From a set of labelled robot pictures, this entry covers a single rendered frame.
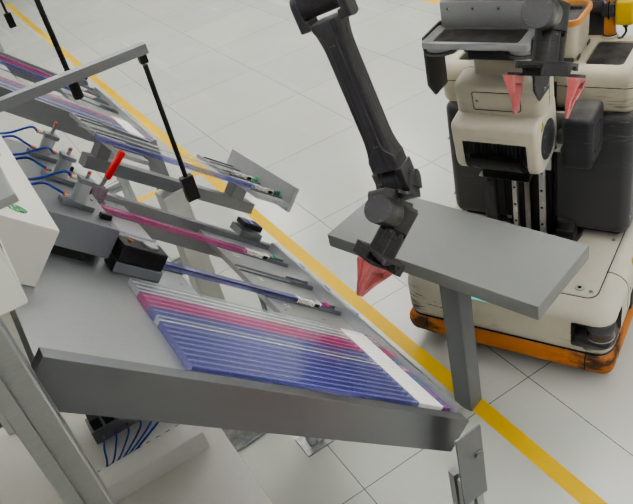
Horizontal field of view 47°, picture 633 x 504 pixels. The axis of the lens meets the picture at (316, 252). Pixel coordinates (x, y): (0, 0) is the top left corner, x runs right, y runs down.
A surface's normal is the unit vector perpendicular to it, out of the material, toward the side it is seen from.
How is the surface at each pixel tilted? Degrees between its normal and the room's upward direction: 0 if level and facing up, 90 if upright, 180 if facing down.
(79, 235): 90
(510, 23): 90
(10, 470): 0
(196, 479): 0
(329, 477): 0
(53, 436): 90
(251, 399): 90
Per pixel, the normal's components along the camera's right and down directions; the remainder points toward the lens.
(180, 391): 0.51, 0.42
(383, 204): -0.55, -0.12
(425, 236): -0.20, -0.79
